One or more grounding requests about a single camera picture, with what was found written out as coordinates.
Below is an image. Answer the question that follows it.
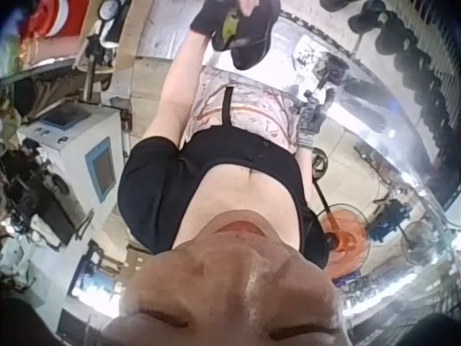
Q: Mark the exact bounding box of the blue machine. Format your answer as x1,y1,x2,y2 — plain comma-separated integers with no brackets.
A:
370,197,410,243

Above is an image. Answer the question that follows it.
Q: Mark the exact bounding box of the black shoe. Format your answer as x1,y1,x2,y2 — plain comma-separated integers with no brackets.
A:
211,0,282,70

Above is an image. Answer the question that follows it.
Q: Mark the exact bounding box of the grey floor fan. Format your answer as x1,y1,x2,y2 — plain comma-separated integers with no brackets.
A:
398,219,439,265

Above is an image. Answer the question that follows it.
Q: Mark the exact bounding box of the orange floor fan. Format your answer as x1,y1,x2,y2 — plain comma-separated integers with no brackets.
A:
316,203,370,281

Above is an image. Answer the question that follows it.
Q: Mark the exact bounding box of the white machine with screen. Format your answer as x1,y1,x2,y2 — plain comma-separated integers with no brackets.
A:
17,103,125,234

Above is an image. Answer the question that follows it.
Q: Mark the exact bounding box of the red banner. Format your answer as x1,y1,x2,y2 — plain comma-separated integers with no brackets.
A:
17,0,91,50

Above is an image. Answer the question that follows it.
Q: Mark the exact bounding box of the person's right hand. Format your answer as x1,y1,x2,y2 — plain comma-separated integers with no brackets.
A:
297,89,336,149

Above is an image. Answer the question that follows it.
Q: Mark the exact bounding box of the metal stand with gauge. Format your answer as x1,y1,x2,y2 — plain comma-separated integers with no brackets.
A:
73,0,125,93

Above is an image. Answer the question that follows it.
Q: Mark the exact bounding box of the black clamp tool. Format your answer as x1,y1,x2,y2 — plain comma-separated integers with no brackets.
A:
312,53,351,89

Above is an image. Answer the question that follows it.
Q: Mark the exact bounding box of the row of black shoes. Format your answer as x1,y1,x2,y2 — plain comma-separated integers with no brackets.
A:
319,0,455,145

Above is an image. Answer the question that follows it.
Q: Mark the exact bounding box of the black hand wheel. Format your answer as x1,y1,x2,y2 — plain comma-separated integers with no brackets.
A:
310,146,329,178

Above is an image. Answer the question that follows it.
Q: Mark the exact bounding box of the black machine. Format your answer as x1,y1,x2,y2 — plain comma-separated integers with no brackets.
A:
0,149,93,248

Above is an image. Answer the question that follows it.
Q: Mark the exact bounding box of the person's left hand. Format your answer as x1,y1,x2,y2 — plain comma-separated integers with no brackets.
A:
189,0,261,36

